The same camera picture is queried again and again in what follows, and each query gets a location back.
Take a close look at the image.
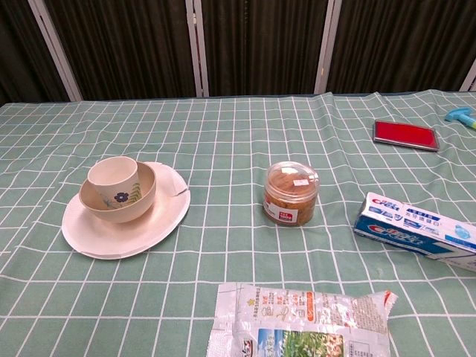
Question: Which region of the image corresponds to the crumpled plastic snack bag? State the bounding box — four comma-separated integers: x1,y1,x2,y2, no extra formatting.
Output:
206,281,398,357

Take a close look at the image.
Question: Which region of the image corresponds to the dark fabric screen panel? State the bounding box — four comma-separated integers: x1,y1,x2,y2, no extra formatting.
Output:
327,0,476,94
44,0,197,101
200,0,330,97
0,0,71,107

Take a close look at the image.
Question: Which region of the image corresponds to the white cup with blue flower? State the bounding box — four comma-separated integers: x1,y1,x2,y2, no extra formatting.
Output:
87,156,144,211

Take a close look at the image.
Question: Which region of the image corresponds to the white screen frame post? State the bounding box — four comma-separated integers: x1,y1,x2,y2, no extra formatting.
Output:
460,59,476,92
314,0,342,94
184,0,210,98
28,0,83,102

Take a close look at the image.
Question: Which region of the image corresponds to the red ink pad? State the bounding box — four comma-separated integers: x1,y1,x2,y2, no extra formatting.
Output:
372,119,440,152

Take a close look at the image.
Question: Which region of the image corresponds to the green checked tablecloth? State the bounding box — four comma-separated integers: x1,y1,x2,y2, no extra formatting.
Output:
0,89,476,357

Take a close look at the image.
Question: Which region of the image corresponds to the white paper plate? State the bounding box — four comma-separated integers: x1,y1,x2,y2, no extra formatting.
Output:
61,161,192,260

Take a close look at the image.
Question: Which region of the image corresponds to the clear plastic snack jar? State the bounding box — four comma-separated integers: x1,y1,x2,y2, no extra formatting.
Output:
263,161,321,227

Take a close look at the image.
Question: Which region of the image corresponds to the beige bowl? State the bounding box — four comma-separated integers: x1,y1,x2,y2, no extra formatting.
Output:
78,161,157,224

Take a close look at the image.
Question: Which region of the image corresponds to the blue white toothpaste box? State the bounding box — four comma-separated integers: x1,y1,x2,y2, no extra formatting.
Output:
353,191,476,274

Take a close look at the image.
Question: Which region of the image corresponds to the light blue toy hammer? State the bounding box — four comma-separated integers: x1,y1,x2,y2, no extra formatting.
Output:
445,107,476,130

